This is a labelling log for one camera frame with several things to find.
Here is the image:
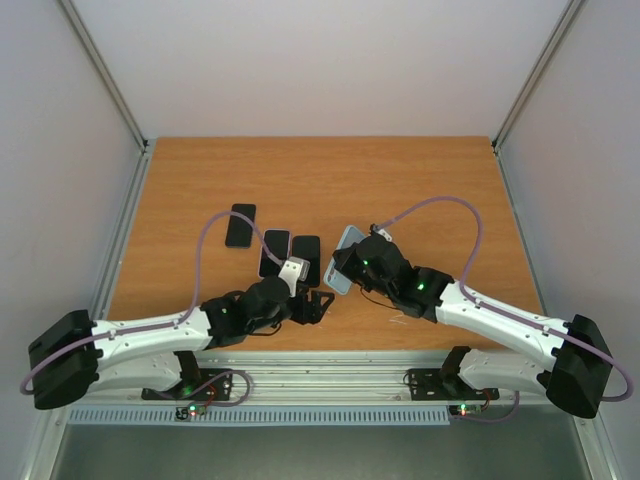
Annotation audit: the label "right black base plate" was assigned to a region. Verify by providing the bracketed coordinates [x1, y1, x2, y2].
[403, 368, 500, 401]

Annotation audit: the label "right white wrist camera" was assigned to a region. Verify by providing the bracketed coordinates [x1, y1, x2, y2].
[370, 224, 393, 242]

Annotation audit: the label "right aluminium corner post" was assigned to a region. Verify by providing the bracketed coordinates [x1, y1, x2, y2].
[490, 0, 589, 151]

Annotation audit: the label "light blue phone case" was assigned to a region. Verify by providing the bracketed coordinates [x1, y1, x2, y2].
[323, 225, 365, 295]

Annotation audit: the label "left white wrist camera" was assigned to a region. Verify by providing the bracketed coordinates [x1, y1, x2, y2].
[278, 256, 310, 297]

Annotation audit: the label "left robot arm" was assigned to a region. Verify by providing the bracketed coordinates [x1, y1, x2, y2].
[21, 276, 335, 411]

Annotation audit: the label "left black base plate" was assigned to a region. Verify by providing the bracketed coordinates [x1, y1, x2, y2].
[141, 351, 233, 402]

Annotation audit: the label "aluminium front frame rails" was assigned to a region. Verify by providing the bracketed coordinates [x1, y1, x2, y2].
[44, 349, 596, 406]

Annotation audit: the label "grey slotted cable duct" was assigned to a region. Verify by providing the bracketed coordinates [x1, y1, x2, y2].
[67, 405, 450, 427]

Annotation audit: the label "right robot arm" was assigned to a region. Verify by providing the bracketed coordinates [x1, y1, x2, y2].
[332, 233, 612, 419]

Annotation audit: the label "black phone pink edge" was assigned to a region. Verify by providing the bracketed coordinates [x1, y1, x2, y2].
[258, 229, 291, 278]

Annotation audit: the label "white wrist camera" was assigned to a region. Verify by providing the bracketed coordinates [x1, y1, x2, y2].
[370, 224, 393, 242]
[278, 256, 310, 297]

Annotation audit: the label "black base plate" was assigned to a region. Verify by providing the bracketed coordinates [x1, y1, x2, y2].
[141, 351, 233, 402]
[403, 368, 500, 401]

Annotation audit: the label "aluminium corner post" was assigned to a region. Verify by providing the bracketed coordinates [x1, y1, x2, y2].
[490, 0, 589, 151]
[54, 0, 151, 151]

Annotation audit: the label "left aluminium corner post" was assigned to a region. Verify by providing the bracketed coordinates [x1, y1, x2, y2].
[54, 0, 151, 151]

